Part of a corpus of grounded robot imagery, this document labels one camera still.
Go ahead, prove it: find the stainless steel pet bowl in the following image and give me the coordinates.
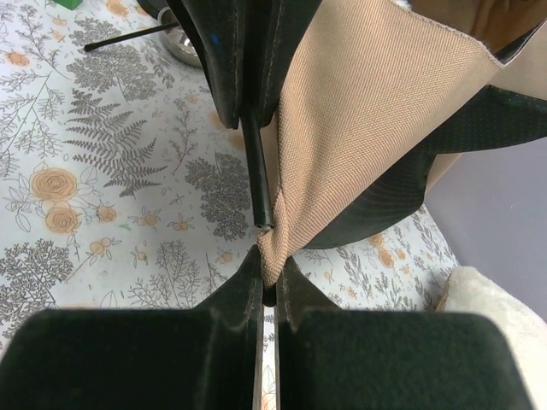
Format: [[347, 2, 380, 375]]
[[157, 7, 202, 68]]

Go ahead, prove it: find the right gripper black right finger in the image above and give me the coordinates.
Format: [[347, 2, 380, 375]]
[[275, 259, 532, 409]]

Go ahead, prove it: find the blue toy brick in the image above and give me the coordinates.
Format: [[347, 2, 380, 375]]
[[54, 0, 82, 10]]

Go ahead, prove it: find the floral patterned table mat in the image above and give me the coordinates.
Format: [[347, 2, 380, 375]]
[[0, 0, 461, 410]]

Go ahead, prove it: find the beige fabric pet tent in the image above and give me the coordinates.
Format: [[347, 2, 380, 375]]
[[258, 1, 546, 285]]

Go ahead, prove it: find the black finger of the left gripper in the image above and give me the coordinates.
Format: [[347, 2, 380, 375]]
[[168, 0, 246, 129], [243, 0, 321, 126]]

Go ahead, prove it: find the cream plush pillow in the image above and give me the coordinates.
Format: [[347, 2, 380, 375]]
[[436, 266, 546, 409]]

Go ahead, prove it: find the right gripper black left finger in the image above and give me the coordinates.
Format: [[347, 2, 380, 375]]
[[1, 248, 263, 409]]

